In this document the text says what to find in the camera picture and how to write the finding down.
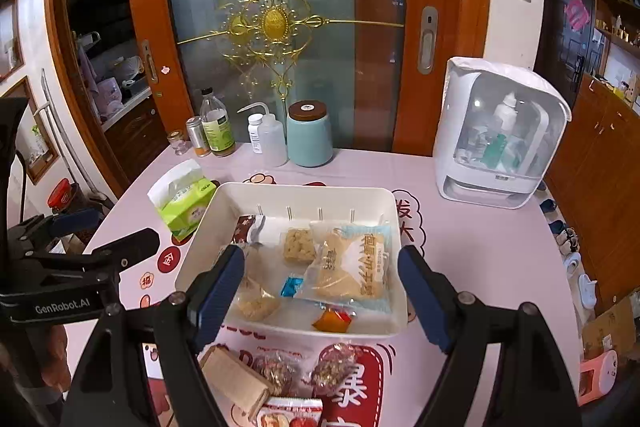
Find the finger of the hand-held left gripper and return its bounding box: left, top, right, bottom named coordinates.
left=85, top=228, right=161, bottom=275
left=15, top=207, right=103, bottom=248

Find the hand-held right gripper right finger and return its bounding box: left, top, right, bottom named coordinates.
left=397, top=244, right=583, bottom=427

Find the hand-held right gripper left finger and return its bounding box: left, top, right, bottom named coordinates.
left=60, top=244, right=247, bottom=427

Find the clear rice crisp packet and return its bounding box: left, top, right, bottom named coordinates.
left=232, top=274, right=281, bottom=322

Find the dark brown snack packet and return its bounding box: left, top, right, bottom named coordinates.
left=231, top=214, right=266, bottom=250

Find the blue snack packet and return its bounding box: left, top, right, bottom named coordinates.
left=280, top=274, right=307, bottom=300

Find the large bread packet yellow print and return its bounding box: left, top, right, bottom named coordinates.
left=302, top=222, right=393, bottom=310

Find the clear puffed cracker packet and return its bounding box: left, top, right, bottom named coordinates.
left=282, top=227, right=317, bottom=264

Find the white plastic tray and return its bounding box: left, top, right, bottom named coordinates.
left=175, top=182, right=410, bottom=339

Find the red lid container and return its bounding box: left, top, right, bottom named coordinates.
left=47, top=178, right=93, bottom=228

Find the green tissue pack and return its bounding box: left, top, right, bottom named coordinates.
left=146, top=158, right=218, bottom=243

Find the beige wafer packet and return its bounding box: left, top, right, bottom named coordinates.
left=200, top=347, right=275, bottom=414

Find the clear nut bar packet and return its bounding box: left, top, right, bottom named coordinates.
left=255, top=352, right=303, bottom=395
left=310, top=342, right=358, bottom=395

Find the small glass jar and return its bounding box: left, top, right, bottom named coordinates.
left=167, top=129, right=188, bottom=156

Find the white tabletop storage cabinet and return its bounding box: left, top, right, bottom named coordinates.
left=432, top=56, right=572, bottom=210

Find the small metal can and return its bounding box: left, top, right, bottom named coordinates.
left=186, top=116, right=212, bottom=156

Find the red fruit print snack packet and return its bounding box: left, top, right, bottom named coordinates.
left=256, top=397, right=325, bottom=427

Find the glass bottle green label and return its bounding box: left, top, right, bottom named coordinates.
left=200, top=88, right=236, bottom=158

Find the clear plastic wash bottle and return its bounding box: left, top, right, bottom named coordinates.
left=237, top=103, right=289, bottom=168

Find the white pill bottle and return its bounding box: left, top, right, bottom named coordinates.
left=248, top=113, right=264, bottom=154

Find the row of slippers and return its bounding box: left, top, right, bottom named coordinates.
left=537, top=187, right=598, bottom=308

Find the white bottle green label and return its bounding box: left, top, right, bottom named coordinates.
left=482, top=92, right=518, bottom=168

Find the teal canister brown lid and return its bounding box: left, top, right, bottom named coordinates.
left=287, top=99, right=334, bottom=168

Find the cardboard box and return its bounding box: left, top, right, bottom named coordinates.
left=580, top=289, right=640, bottom=360

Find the pink plastic stool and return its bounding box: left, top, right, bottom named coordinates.
left=577, top=349, right=618, bottom=408

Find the glass sliding door gold ornament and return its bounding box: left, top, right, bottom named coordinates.
left=125, top=0, right=493, bottom=155

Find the dark entry door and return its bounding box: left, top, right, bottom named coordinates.
left=535, top=0, right=598, bottom=108

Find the wooden picture frame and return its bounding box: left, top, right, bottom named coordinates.
left=0, top=77, right=60, bottom=185

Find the wooden wall cabinet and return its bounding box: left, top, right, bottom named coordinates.
left=542, top=0, right=640, bottom=308

